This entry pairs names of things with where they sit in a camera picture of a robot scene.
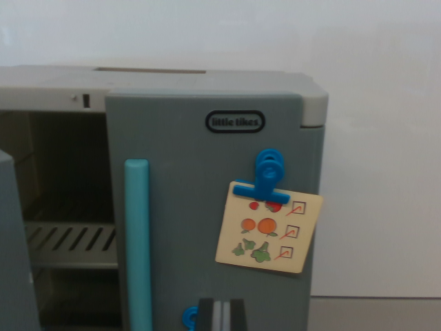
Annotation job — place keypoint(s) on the cream grocery list card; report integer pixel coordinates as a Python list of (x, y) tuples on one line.
[(234, 241)]

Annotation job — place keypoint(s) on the grey door with logo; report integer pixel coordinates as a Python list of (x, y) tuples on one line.
[(179, 138)]

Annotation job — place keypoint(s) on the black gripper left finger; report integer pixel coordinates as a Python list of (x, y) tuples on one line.
[(206, 315)]

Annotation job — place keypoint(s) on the light grey toy fridge cabinet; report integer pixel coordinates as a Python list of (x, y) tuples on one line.
[(38, 88)]

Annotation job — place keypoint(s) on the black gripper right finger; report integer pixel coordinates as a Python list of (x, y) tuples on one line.
[(237, 315)]

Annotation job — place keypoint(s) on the small blue clip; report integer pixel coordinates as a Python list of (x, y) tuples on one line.
[(189, 319)]

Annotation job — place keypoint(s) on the grey slotted fridge shelf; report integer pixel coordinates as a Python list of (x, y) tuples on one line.
[(69, 258)]

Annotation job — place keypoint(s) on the large blue clip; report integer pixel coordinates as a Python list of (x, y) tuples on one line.
[(267, 172)]

